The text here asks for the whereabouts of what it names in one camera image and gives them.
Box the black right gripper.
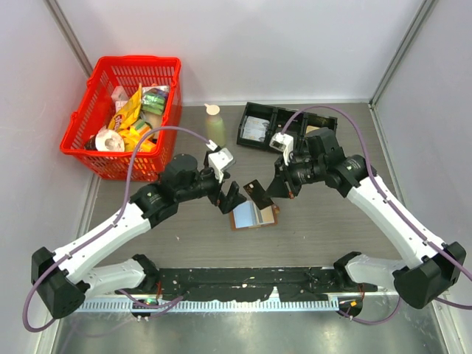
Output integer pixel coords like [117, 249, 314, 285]
[265, 153, 325, 199]

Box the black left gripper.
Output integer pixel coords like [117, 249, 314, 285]
[176, 163, 246, 213]

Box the brown leather card holder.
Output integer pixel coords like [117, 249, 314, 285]
[229, 201, 280, 231]

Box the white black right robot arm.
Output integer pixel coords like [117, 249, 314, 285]
[266, 128, 466, 309]

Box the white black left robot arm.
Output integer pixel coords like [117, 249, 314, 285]
[31, 148, 246, 319]

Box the white card stack in tray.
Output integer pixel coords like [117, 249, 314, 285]
[242, 116, 270, 142]

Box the gold card stack in tray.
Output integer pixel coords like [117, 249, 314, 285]
[305, 125, 319, 135]

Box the black three-compartment tray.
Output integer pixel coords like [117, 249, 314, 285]
[237, 103, 338, 153]

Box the green liquid squeeze bottle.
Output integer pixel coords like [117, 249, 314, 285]
[204, 104, 226, 147]

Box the yellow boxed snack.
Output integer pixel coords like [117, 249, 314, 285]
[119, 128, 156, 153]

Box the green sponge pack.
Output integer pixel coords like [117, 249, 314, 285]
[142, 91, 167, 115]

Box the yellow snack bag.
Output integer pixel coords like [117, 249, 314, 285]
[107, 84, 142, 132]

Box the white tape roll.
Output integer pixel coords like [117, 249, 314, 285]
[93, 129, 125, 153]

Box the red plastic shopping basket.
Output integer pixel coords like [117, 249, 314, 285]
[60, 55, 181, 181]

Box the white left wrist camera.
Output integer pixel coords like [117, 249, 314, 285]
[207, 145, 236, 184]

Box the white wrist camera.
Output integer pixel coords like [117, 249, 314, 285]
[269, 132, 294, 166]
[207, 145, 236, 184]

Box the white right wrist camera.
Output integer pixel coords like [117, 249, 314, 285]
[269, 132, 294, 166]

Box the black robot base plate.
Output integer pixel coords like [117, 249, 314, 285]
[126, 267, 378, 302]

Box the aluminium front rail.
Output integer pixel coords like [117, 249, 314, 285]
[46, 264, 451, 314]

